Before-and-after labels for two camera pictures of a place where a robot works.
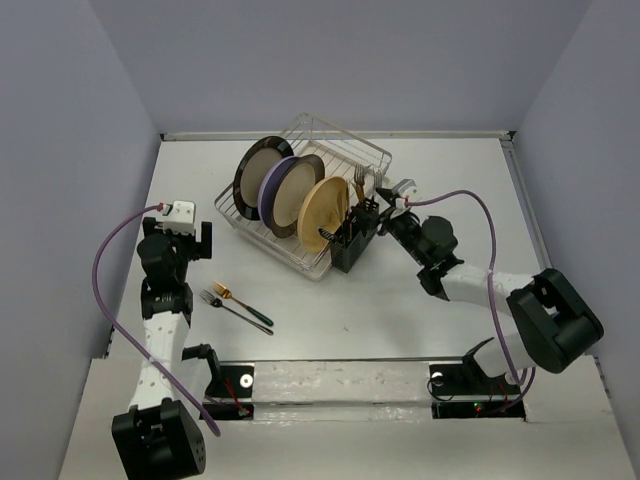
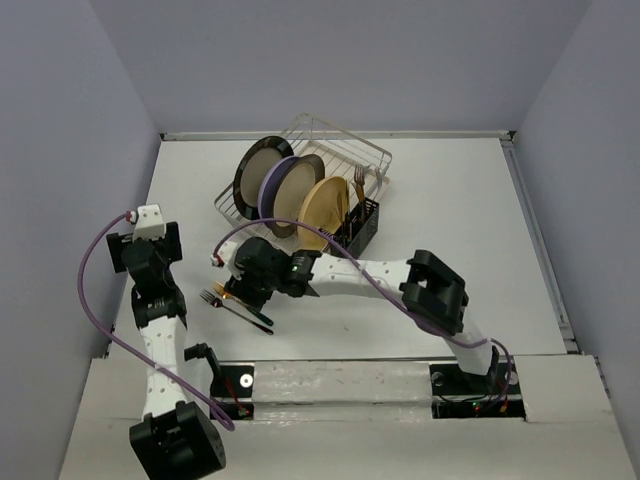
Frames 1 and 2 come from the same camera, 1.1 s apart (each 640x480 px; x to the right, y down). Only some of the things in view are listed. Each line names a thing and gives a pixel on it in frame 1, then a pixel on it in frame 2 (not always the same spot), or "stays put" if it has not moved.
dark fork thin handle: (218, 303) stays put
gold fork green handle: (223, 290) stays put
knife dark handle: (326, 233) stays put
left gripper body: (184, 245) -> (168, 247)
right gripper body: (401, 225) -> (252, 288)
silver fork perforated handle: (378, 178) stays put
